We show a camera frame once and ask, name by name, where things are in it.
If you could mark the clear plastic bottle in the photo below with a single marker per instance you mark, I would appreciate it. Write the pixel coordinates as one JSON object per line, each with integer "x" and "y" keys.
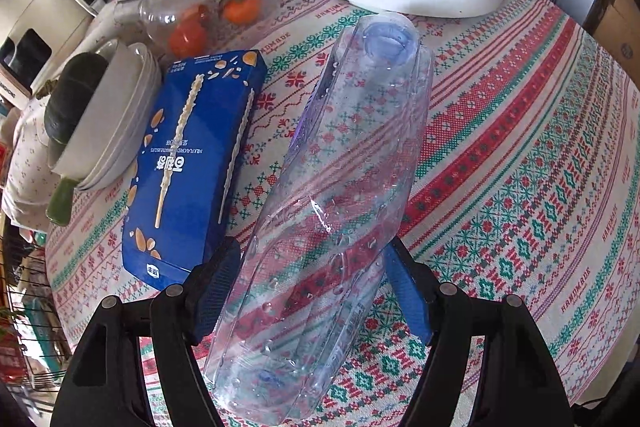
{"x": 340, "y": 157}

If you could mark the small red tomato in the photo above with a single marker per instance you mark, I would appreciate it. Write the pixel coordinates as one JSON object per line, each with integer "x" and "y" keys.
{"x": 197, "y": 13}
{"x": 187, "y": 38}

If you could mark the cardboard box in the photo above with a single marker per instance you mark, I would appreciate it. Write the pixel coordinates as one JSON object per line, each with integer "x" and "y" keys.
{"x": 620, "y": 22}

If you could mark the patterned red green tablecloth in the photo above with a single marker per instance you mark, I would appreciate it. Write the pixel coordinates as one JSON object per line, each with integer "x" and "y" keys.
{"x": 525, "y": 157}

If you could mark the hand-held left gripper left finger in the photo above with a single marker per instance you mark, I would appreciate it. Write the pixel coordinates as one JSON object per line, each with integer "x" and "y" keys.
{"x": 210, "y": 302}

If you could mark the blue snack box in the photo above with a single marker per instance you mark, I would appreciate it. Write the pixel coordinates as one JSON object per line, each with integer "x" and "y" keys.
{"x": 190, "y": 157}

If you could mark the white countertop appliance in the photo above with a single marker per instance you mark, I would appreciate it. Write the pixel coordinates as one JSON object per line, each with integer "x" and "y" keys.
{"x": 45, "y": 2}

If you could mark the white ceramic bowl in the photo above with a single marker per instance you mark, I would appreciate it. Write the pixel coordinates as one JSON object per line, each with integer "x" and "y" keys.
{"x": 100, "y": 107}
{"x": 147, "y": 107}

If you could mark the dark green squash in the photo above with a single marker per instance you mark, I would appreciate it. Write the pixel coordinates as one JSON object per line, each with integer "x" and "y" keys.
{"x": 70, "y": 97}

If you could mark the white dotted cloth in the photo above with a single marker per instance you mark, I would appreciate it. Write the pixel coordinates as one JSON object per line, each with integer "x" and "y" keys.
{"x": 30, "y": 167}

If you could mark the green cucumber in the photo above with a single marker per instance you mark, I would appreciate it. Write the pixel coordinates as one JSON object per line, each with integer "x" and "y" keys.
{"x": 60, "y": 204}

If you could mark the small tangerine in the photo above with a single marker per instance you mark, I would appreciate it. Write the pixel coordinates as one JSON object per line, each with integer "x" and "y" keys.
{"x": 241, "y": 8}

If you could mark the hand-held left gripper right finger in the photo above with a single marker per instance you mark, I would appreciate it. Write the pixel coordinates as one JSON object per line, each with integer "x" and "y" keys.
{"x": 407, "y": 292}

